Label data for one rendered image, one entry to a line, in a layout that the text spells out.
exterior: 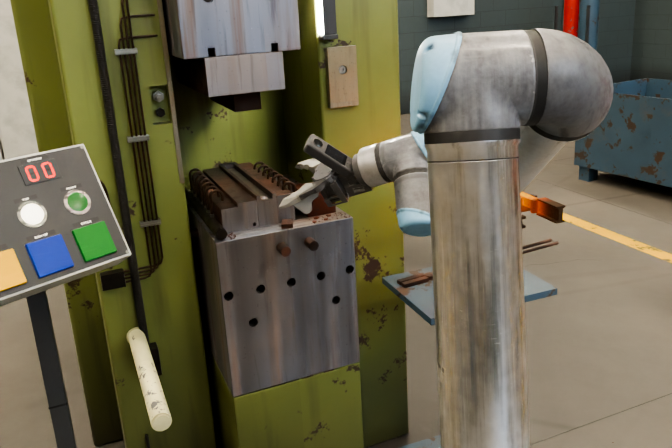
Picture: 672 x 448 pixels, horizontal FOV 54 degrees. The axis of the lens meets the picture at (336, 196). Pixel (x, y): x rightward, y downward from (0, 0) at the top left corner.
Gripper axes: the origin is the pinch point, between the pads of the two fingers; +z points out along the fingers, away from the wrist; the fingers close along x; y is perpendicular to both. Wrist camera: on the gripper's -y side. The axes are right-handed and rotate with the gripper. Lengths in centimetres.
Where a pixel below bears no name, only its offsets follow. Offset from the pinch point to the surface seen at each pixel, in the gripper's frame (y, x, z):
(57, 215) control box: -23.8, -23.4, 37.0
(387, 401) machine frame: 103, 12, 25
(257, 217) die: 12.4, 8.4, 19.2
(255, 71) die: -18.9, 24.8, 5.1
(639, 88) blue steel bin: 255, 394, -73
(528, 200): 43, 25, -44
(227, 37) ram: -29.5, 24.8, 6.5
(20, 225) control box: -28, -30, 39
